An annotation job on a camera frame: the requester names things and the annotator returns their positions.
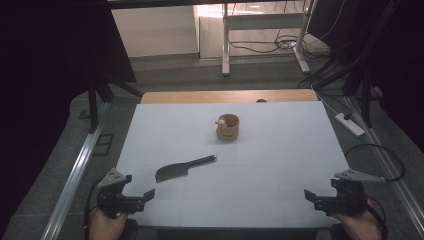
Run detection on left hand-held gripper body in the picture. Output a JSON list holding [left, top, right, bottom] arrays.
[[96, 167, 146, 220]]

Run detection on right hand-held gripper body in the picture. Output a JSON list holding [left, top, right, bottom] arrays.
[[328, 168, 387, 217]]

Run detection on black comb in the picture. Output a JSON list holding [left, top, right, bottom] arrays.
[[154, 154, 218, 184]]

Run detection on tan cup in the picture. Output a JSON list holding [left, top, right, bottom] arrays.
[[215, 113, 241, 141]]

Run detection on person's left hand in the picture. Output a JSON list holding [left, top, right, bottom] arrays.
[[88, 207, 130, 240]]

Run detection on person's right hand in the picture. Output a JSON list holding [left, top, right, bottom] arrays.
[[329, 207, 383, 240]]

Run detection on white table mat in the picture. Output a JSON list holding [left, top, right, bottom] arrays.
[[114, 100, 351, 230]]

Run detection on white power strip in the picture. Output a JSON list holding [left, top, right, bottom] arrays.
[[334, 112, 366, 138]]

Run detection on black stand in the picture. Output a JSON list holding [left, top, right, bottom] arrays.
[[296, 54, 375, 129], [87, 77, 145, 135]]

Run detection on wooden table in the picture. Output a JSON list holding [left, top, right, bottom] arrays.
[[140, 88, 320, 105]]

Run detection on black curtain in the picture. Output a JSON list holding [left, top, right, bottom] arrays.
[[306, 0, 424, 151], [0, 0, 138, 214]]

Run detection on white metal stand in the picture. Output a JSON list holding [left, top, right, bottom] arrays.
[[221, 0, 313, 78]]

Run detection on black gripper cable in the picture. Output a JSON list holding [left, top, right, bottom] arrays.
[[344, 142, 407, 183], [82, 178, 103, 240]]

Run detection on aluminium rail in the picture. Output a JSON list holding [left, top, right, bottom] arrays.
[[344, 95, 424, 238], [41, 101, 113, 240]]

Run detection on black floor frame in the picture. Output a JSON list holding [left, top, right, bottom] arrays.
[[92, 133, 115, 157]]

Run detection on white cable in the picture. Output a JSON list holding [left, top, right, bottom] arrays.
[[310, 84, 342, 116]]

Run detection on black floor cables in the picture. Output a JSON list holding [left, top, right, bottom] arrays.
[[227, 31, 331, 62]]

